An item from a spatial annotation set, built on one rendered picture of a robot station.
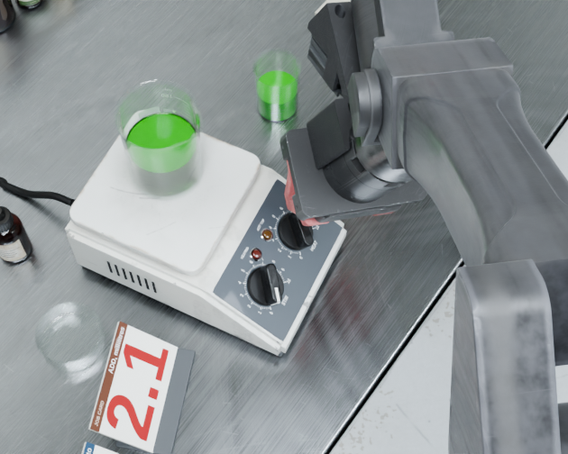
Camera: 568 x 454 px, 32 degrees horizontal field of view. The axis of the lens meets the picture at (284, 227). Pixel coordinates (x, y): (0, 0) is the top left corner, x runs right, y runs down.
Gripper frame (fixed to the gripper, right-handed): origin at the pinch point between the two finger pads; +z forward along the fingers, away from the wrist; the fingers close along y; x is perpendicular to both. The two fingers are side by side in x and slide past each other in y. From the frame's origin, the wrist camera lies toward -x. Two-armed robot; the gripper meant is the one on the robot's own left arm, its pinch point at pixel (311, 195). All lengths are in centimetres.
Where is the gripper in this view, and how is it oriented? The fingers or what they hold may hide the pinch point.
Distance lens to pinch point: 81.4
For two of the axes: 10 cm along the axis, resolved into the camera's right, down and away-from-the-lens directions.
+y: -9.1, 1.4, -3.8
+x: 2.1, 9.7, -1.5
